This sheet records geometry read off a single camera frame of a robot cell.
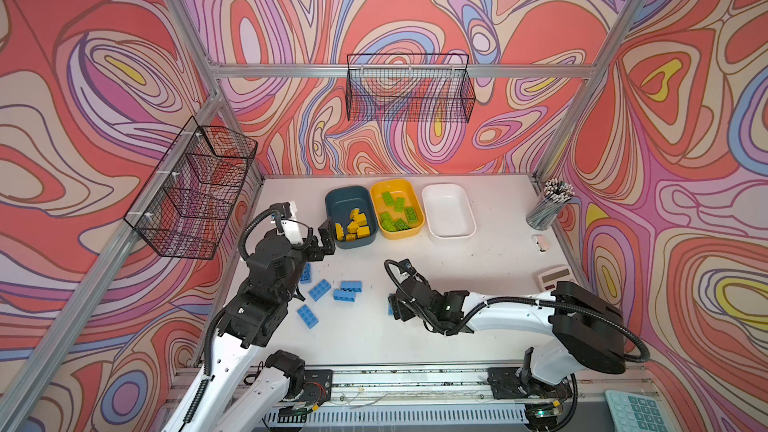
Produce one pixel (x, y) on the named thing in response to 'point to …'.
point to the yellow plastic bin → (397, 188)
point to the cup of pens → (543, 213)
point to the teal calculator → (632, 412)
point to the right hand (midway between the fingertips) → (403, 301)
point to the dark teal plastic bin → (339, 201)
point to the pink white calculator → (547, 281)
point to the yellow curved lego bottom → (352, 227)
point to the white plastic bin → (449, 211)
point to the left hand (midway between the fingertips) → (315, 220)
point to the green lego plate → (387, 222)
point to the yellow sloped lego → (363, 232)
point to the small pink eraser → (542, 243)
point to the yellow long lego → (360, 219)
